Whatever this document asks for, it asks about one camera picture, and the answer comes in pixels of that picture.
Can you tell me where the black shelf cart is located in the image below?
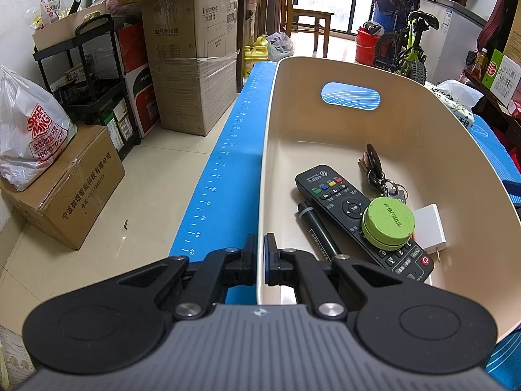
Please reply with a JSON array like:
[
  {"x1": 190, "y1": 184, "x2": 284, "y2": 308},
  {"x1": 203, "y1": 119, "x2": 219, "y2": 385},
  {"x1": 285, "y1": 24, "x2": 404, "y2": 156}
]
[{"x1": 33, "y1": 13, "x2": 141, "y2": 160}]

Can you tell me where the white tissue pack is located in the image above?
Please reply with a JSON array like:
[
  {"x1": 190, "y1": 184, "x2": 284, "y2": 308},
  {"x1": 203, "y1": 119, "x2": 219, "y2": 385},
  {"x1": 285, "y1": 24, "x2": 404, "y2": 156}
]
[{"x1": 424, "y1": 80, "x2": 485, "y2": 129}]

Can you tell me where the black remote control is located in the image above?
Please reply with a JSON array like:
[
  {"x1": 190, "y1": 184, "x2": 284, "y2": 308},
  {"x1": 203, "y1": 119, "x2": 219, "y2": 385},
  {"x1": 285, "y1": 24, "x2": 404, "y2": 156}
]
[{"x1": 295, "y1": 165, "x2": 435, "y2": 284}]

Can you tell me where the red plastic bucket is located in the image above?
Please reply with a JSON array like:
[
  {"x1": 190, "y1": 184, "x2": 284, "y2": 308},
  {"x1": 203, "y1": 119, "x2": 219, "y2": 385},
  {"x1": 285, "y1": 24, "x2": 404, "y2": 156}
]
[{"x1": 354, "y1": 27, "x2": 383, "y2": 65}]

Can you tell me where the dark wooden cabinet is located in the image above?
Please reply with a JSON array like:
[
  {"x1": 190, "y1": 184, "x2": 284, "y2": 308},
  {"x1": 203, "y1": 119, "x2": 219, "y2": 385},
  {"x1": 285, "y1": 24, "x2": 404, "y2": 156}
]
[{"x1": 235, "y1": 0, "x2": 286, "y2": 92}]

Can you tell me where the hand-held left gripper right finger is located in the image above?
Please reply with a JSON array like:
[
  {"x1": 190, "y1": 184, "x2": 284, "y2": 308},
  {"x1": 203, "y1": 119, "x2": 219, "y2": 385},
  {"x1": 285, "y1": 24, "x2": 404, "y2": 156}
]
[{"x1": 262, "y1": 233, "x2": 403, "y2": 321}]

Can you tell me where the white red snack packet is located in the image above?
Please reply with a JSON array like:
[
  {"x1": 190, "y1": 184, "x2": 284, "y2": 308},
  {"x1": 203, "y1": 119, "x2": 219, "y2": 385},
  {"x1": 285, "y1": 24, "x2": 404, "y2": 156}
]
[{"x1": 40, "y1": 0, "x2": 68, "y2": 25}]

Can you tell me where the tall taped cardboard box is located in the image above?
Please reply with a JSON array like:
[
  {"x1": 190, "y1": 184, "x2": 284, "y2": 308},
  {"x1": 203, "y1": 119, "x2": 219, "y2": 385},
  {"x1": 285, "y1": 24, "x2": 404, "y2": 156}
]
[{"x1": 141, "y1": 0, "x2": 240, "y2": 137}]

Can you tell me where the green and white carton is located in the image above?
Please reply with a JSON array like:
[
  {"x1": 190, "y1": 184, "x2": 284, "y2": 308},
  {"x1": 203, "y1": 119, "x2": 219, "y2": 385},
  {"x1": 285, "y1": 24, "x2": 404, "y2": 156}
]
[{"x1": 481, "y1": 49, "x2": 521, "y2": 102}]

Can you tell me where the black marker pen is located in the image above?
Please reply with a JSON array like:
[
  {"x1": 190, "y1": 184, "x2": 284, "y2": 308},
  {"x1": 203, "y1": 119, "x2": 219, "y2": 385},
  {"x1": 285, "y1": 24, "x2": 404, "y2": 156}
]
[{"x1": 296, "y1": 201, "x2": 343, "y2": 262}]

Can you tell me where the beige box with handle cutout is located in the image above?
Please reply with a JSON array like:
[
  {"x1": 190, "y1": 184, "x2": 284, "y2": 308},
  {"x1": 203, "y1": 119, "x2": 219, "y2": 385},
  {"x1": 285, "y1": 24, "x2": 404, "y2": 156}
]
[{"x1": 32, "y1": 1, "x2": 108, "y2": 50}]

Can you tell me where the red and white appliance box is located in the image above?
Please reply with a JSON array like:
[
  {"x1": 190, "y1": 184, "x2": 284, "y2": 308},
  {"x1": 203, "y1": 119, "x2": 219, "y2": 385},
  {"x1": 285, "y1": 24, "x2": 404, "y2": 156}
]
[{"x1": 117, "y1": 22, "x2": 161, "y2": 138}]

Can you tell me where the beige plastic basin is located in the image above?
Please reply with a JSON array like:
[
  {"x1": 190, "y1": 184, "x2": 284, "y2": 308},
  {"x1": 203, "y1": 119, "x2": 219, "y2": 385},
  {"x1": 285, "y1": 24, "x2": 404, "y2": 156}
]
[{"x1": 256, "y1": 56, "x2": 521, "y2": 345}]

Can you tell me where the white plastic bag red print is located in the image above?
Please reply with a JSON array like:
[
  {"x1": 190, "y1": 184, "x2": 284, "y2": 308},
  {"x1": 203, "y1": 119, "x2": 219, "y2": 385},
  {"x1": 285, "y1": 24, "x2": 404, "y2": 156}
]
[{"x1": 0, "y1": 64, "x2": 78, "y2": 192}]

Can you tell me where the round green tin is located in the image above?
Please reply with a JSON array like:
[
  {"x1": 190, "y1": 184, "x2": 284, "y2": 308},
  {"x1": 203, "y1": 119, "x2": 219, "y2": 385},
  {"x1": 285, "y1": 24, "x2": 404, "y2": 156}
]
[{"x1": 361, "y1": 196, "x2": 416, "y2": 252}]

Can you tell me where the orange drink bottle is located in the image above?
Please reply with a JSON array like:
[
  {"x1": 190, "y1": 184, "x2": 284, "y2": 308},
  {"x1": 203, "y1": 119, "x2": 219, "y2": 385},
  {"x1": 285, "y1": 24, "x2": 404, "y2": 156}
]
[{"x1": 472, "y1": 48, "x2": 489, "y2": 78}]

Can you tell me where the white charger plug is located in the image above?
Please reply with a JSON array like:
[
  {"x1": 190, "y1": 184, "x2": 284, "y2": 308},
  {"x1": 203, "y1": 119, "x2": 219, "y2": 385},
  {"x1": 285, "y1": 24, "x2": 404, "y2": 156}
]
[{"x1": 412, "y1": 203, "x2": 449, "y2": 260}]

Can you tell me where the low brown cardboard box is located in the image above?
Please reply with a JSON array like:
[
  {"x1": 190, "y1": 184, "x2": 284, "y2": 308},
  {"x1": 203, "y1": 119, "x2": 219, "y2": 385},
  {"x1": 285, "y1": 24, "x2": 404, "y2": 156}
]
[{"x1": 0, "y1": 124, "x2": 126, "y2": 251}]

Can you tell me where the grey-white plastic bag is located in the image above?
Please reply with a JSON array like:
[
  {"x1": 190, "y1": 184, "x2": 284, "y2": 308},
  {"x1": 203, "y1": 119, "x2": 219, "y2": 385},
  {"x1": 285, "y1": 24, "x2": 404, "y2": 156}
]
[{"x1": 266, "y1": 32, "x2": 294, "y2": 63}]

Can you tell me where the blue ruled silicone mat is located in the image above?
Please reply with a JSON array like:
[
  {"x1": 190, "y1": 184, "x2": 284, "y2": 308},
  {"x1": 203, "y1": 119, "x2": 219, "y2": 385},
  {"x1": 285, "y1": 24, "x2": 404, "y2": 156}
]
[{"x1": 168, "y1": 60, "x2": 521, "y2": 380}]

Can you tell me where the white chest freezer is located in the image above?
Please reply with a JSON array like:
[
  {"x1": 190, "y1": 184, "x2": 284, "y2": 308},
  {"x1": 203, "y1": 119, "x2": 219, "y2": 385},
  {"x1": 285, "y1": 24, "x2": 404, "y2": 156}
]
[{"x1": 415, "y1": 0, "x2": 488, "y2": 87}]

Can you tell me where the blue plastic barrel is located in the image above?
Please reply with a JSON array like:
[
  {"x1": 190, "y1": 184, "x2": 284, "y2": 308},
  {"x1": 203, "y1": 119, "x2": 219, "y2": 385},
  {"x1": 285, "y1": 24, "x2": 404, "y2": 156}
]
[{"x1": 373, "y1": 0, "x2": 421, "y2": 33}]

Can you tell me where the wooden chair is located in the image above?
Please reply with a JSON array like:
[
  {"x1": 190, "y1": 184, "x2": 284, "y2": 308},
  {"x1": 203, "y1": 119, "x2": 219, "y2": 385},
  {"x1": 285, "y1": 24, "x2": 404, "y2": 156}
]
[{"x1": 281, "y1": 0, "x2": 335, "y2": 59}]

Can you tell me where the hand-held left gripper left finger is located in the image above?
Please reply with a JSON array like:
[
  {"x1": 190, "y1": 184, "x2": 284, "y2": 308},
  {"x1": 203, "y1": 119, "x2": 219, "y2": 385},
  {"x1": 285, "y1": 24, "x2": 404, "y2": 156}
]
[{"x1": 116, "y1": 232, "x2": 258, "y2": 321}]

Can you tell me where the white patterned cloth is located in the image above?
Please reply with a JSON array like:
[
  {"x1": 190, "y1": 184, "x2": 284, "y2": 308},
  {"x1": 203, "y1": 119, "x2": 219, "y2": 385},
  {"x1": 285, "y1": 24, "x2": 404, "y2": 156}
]
[{"x1": 0, "y1": 324, "x2": 36, "y2": 388}]

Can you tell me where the green child's bicycle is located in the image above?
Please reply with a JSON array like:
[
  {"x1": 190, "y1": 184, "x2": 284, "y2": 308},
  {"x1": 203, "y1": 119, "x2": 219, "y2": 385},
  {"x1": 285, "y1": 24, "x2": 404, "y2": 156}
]
[{"x1": 373, "y1": 10, "x2": 440, "y2": 85}]

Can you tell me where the dark red bag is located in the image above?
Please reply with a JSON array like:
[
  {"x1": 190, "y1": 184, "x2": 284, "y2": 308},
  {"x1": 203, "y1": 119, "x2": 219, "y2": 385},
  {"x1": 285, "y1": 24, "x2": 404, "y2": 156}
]
[{"x1": 477, "y1": 0, "x2": 521, "y2": 63}]

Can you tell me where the bunch of keys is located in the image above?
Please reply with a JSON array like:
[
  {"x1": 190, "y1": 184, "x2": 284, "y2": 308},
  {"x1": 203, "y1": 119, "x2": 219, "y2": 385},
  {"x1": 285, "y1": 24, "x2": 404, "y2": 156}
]
[{"x1": 358, "y1": 143, "x2": 408, "y2": 203}]

